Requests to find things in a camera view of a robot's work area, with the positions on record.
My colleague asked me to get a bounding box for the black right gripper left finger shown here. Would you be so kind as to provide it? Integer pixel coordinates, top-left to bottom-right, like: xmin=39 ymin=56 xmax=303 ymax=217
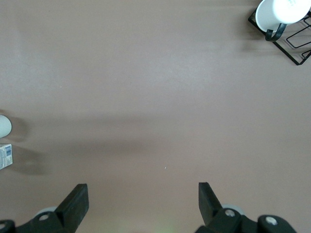
xmin=0 ymin=183 xmax=89 ymax=233

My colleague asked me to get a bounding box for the beige ribbed cup with handle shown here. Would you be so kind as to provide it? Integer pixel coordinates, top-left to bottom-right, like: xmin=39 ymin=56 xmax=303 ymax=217
xmin=0 ymin=115 xmax=13 ymax=139

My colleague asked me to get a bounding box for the white mug with black handle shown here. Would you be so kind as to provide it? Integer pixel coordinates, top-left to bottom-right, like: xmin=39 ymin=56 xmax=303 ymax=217
xmin=255 ymin=0 xmax=311 ymax=42

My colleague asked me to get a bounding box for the blue and white milk carton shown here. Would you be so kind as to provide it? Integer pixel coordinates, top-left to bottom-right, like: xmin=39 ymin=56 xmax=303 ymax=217
xmin=0 ymin=143 xmax=13 ymax=171

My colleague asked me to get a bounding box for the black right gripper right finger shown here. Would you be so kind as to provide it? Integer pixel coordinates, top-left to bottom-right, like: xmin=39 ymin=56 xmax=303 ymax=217
xmin=194 ymin=182 xmax=298 ymax=233

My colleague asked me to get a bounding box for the black wire rack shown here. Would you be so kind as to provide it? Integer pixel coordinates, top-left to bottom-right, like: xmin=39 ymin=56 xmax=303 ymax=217
xmin=247 ymin=9 xmax=311 ymax=66

